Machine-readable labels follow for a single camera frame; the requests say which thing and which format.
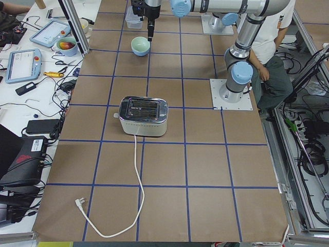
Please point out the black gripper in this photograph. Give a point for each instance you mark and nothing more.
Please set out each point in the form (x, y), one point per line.
(151, 12)

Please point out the green bowl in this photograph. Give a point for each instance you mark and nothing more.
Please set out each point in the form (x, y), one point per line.
(140, 44)

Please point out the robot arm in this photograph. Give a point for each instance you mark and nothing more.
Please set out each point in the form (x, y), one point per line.
(182, 8)
(239, 71)

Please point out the cream bowl with lemon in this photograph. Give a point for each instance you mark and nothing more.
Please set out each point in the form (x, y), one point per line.
(86, 28)

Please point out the blue bowl with fruit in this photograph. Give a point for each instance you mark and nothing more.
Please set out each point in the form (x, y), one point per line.
(66, 46)

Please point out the clear plastic food container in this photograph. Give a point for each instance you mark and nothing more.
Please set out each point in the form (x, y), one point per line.
(132, 21)

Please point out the cream toaster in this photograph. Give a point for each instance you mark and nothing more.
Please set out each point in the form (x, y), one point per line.
(143, 116)

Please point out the scissors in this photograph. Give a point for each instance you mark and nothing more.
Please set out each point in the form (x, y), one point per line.
(61, 62)

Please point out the upper teach pendant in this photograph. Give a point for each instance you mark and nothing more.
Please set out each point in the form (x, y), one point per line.
(51, 33)

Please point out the teach pendant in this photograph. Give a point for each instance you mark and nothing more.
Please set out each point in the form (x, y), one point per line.
(23, 65)
(51, 33)

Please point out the person in white shirt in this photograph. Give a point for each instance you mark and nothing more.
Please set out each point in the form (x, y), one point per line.
(270, 82)

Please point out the lower teach pendant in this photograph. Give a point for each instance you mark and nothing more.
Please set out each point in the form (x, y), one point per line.
(23, 65)

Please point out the black power adapter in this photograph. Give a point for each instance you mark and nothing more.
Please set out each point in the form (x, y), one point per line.
(25, 88)

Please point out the black power brick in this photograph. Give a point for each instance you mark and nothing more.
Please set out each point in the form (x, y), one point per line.
(44, 126)

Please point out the black laptop computer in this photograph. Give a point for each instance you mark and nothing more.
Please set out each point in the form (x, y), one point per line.
(21, 159)

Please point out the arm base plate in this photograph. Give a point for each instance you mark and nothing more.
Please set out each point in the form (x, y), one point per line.
(223, 99)
(213, 26)

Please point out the aluminium frame post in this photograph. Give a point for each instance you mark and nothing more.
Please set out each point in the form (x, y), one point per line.
(71, 15)

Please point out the yellow handled tool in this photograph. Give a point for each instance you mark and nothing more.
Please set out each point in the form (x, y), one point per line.
(54, 74)

